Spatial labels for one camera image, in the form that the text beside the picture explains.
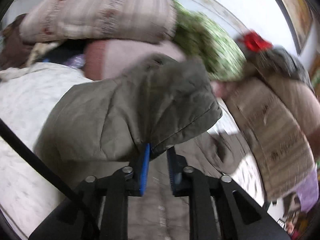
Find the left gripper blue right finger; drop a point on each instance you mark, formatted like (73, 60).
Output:
(176, 164)

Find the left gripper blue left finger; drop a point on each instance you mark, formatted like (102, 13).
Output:
(142, 168)

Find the olive quilted puffer jacket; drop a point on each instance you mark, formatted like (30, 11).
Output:
(98, 126)

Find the pink quilted blanket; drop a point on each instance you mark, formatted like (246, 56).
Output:
(108, 58)

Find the striped brown side pillow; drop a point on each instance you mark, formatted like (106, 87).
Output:
(280, 148)

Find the purple patterned cloth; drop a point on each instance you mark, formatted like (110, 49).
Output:
(76, 61)

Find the green white patterned quilt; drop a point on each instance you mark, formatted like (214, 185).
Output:
(198, 35)

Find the white leaf-print bed sheet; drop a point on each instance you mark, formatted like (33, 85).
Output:
(27, 98)

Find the red cloth item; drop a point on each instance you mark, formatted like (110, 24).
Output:
(254, 42)

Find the grey checked garment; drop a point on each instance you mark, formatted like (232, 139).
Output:
(280, 61)

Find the striped floral pillow at headboard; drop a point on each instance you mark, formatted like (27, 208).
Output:
(141, 20)

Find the dark brown garment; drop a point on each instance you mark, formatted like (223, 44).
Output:
(15, 52)

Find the framed wall picture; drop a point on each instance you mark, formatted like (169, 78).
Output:
(301, 18)

